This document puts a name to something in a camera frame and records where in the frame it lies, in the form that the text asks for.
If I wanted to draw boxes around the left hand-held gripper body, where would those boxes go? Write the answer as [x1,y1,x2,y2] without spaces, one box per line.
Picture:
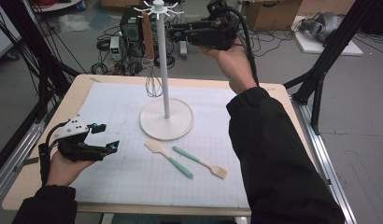
[53,115,111,162]

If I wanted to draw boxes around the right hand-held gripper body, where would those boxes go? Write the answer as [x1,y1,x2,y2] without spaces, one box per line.
[184,0,239,51]

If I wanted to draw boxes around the whisk with wooden handle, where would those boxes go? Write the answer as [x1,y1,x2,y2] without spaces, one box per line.
[141,11,164,99]

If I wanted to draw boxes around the cream spatula with green handle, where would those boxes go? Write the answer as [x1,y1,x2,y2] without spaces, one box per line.
[144,138,194,180]

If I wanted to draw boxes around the white utensil rack stand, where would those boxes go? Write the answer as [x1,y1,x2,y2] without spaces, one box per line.
[133,0,195,142]

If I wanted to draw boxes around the cream brush with green handle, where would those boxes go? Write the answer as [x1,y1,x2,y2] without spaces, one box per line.
[172,146,229,180]

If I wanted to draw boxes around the person's left hand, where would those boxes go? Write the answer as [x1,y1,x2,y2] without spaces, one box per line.
[46,151,95,188]

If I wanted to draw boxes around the person's right hand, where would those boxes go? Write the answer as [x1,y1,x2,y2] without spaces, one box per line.
[197,38,259,96]

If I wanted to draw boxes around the white stand leg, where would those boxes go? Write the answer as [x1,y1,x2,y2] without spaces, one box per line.
[178,40,188,60]

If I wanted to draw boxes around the white grid mat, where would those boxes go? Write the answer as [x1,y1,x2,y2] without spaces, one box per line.
[69,81,250,209]

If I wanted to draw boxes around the black computer tower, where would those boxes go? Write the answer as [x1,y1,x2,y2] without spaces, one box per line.
[119,6,148,60]

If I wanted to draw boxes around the grey metal clip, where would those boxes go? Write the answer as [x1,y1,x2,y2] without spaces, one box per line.
[13,157,40,172]

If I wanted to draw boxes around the cardboard box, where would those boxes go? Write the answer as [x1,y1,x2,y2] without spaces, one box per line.
[242,0,304,32]

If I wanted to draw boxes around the small white power supply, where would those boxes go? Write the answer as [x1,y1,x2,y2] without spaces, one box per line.
[109,35,122,62]

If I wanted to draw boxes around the clear plastic bag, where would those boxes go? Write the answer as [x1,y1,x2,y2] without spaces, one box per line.
[58,13,91,34]

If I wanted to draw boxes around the grey headset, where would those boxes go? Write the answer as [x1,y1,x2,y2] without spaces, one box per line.
[298,11,345,43]

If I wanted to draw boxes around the round white table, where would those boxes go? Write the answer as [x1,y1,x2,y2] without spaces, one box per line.
[30,0,85,13]

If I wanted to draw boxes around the white flat board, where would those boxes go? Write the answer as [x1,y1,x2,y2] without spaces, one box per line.
[293,15,364,57]

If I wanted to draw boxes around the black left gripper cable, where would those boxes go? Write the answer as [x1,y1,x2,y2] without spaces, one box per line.
[38,119,71,188]

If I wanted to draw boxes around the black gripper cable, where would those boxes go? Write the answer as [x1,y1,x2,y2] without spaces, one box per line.
[223,6,261,88]
[38,119,71,188]

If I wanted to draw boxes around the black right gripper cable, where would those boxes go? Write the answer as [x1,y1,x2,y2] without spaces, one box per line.
[223,6,261,88]

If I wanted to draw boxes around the tangle of black floor cables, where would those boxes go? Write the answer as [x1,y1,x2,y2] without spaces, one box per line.
[239,27,298,59]

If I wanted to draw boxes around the aluminium rail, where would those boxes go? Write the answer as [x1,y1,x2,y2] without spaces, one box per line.
[0,120,46,204]
[291,99,358,224]

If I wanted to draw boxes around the black metal frame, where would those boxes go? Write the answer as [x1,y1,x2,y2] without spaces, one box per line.
[282,0,383,135]
[0,0,81,176]

